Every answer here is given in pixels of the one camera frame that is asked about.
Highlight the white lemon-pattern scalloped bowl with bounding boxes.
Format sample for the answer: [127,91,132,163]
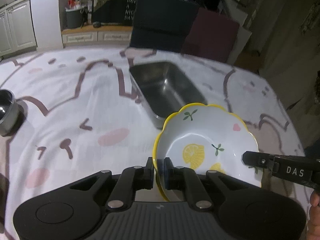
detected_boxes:
[152,103,263,201]

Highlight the person's right hand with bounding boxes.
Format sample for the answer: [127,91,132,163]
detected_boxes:
[306,191,320,240]

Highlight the white cartoon-print tablecloth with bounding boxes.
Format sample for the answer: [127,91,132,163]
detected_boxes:
[1,48,304,239]

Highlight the large rectangular steel tray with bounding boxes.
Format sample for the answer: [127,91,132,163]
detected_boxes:
[130,61,207,129]

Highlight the round steel bowl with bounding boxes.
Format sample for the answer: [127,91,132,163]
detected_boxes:
[0,89,21,137]

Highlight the maroon chair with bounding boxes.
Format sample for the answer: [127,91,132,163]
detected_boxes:
[181,8,239,63]

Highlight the white low cabinet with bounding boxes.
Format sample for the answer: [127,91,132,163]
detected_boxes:
[61,25,132,46]

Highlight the dark teal chair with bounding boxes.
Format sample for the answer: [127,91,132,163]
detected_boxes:
[130,0,199,53]

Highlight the grey trash bin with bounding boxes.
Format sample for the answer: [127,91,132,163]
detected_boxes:
[66,8,85,29]

